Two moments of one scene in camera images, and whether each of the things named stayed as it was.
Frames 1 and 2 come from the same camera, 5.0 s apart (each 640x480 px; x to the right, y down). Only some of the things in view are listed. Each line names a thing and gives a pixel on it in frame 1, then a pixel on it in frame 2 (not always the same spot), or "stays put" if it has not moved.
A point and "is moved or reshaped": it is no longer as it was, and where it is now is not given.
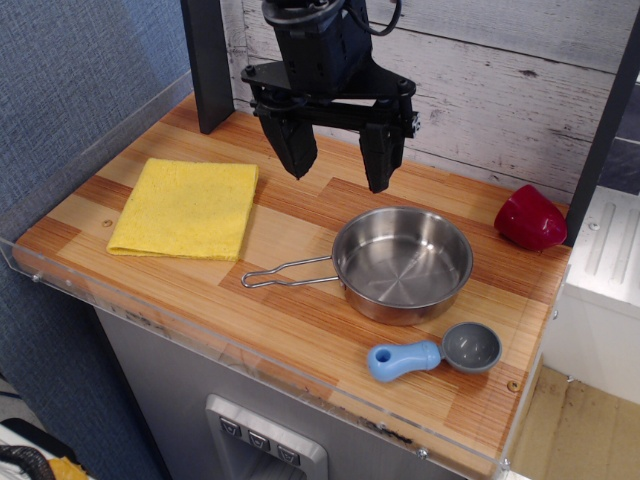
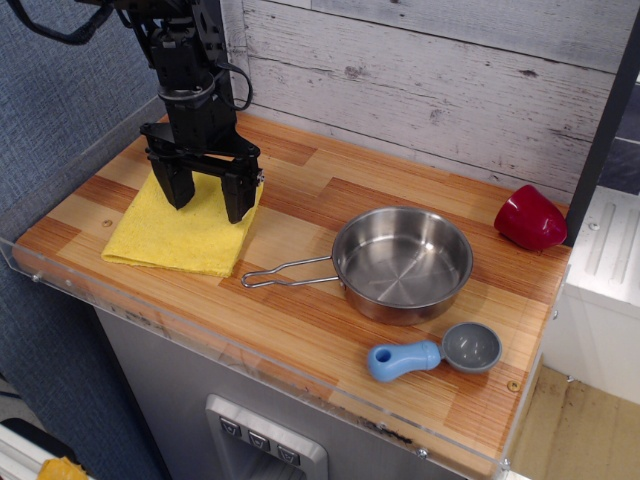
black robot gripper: (326, 74) to (200, 131)
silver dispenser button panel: (253, 447) stays put
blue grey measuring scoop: (467, 348) stays put
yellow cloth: (181, 208) is moved or reshaped
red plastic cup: (530, 220) stays put
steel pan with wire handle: (396, 265) stays put
